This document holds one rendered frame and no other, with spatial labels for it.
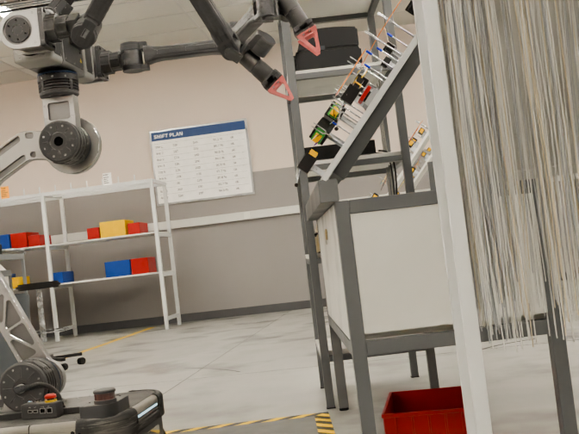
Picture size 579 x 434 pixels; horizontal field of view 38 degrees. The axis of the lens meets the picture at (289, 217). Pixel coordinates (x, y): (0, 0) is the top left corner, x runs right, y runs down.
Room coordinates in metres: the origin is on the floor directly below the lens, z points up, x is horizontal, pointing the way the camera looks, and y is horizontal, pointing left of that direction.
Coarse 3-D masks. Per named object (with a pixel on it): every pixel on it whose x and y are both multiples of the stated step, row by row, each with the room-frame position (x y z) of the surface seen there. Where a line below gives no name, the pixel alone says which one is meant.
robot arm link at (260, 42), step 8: (256, 32) 2.56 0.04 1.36; (264, 32) 2.58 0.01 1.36; (248, 40) 2.58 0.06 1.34; (256, 40) 2.56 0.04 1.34; (264, 40) 2.55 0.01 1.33; (272, 40) 2.58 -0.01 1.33; (232, 48) 2.55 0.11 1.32; (240, 48) 2.62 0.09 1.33; (256, 48) 2.57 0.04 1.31; (264, 48) 2.56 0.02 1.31; (232, 56) 2.57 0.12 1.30; (240, 56) 2.57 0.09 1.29; (264, 56) 2.59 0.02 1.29
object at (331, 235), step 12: (324, 216) 2.94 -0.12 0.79; (336, 228) 2.41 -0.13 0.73; (336, 240) 2.47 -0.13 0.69; (336, 252) 2.54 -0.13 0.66; (336, 264) 2.60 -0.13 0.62; (336, 276) 2.68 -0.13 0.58; (336, 288) 2.75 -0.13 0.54; (336, 300) 2.82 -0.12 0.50; (336, 312) 2.90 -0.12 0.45; (348, 336) 2.45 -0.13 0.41
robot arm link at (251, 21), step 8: (256, 0) 2.58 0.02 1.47; (264, 0) 2.57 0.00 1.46; (272, 0) 2.58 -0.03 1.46; (256, 8) 2.59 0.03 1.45; (264, 8) 2.57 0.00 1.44; (272, 8) 2.58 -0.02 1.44; (248, 16) 2.68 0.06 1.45; (256, 16) 2.60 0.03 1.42; (232, 24) 2.91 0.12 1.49; (240, 24) 2.76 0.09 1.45; (248, 24) 2.70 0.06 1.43; (256, 24) 2.70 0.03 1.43; (240, 32) 2.79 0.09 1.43; (248, 32) 2.79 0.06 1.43; (240, 40) 2.88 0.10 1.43
